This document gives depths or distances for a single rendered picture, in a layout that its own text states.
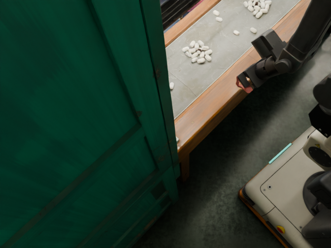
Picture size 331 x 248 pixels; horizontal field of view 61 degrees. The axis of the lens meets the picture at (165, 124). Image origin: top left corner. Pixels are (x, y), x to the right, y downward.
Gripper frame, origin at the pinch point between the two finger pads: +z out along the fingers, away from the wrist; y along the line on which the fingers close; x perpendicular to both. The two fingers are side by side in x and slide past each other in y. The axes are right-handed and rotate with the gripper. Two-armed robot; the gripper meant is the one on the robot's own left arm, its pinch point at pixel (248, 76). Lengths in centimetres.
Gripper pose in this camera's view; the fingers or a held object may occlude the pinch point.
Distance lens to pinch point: 102.2
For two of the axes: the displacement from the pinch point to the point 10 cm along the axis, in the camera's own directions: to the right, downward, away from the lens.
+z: -2.2, 0.4, 9.8
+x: 6.0, 8.0, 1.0
